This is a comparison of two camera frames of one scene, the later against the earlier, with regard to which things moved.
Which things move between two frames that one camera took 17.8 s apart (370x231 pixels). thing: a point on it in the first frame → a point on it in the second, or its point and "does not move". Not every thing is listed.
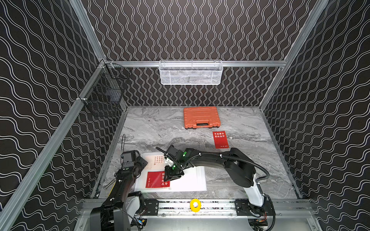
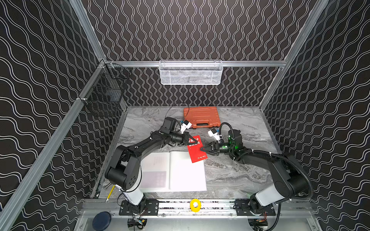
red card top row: (220, 139) → (196, 154)
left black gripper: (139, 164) → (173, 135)
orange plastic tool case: (203, 117) does not move
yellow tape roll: (193, 209) does not move
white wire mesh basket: (191, 72) does not move
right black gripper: (168, 176) → (214, 146)
